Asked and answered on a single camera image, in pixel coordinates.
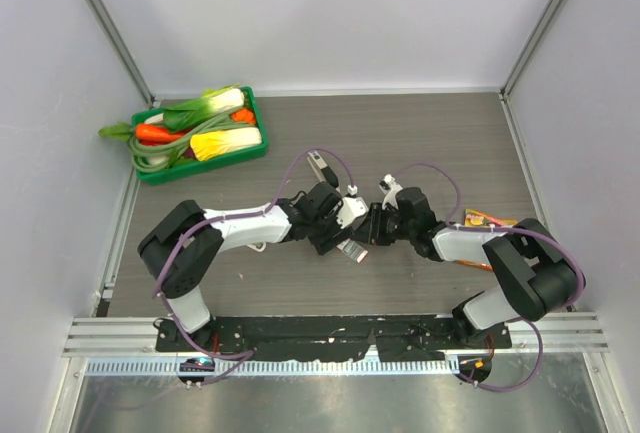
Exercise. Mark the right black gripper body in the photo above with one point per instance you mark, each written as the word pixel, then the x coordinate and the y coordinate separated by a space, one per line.
pixel 394 227

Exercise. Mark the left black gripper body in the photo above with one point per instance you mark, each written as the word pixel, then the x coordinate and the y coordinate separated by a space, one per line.
pixel 327 233

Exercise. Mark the red white staple box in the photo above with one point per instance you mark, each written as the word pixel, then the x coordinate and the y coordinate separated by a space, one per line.
pixel 353 250

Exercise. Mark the black and beige stapler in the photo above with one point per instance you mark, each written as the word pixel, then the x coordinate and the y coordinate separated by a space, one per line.
pixel 321 169

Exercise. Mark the small beige stapler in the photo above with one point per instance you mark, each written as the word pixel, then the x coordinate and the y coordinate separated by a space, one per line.
pixel 258 247

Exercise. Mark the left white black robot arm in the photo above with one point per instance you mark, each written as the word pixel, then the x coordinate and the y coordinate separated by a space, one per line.
pixel 180 249

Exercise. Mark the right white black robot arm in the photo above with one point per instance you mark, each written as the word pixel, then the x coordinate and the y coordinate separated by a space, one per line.
pixel 534 275

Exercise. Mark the orange snack packet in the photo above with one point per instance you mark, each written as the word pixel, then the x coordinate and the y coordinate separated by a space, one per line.
pixel 476 219

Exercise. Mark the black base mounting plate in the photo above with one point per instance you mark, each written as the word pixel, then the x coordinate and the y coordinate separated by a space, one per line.
pixel 330 338

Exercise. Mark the small orange carrot piece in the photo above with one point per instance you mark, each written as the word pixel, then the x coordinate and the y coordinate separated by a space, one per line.
pixel 244 115

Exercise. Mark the green plastic tray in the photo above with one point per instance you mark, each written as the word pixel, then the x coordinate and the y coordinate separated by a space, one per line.
pixel 185 169

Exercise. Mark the yellow napa cabbage toy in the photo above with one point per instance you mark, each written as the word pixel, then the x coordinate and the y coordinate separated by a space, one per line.
pixel 212 144

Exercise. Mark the green white bok choy toy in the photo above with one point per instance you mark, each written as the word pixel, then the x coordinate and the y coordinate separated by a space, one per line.
pixel 191 113

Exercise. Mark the green long beans toy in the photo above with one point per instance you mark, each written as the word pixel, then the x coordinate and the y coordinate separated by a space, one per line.
pixel 149 159

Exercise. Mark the orange carrot toy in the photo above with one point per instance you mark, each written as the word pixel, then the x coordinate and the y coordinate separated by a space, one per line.
pixel 154 135

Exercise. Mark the green leaf outside tray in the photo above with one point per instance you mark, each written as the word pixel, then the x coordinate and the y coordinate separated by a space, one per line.
pixel 120 131

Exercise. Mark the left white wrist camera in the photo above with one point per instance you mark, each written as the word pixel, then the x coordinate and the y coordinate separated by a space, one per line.
pixel 351 209

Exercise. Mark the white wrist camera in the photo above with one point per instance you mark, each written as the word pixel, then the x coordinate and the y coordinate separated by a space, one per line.
pixel 390 188
pixel 351 209

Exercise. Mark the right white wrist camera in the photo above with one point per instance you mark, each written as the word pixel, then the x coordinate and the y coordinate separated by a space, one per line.
pixel 390 188

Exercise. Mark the aluminium rail front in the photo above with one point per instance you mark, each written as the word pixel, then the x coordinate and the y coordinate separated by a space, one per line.
pixel 561 333

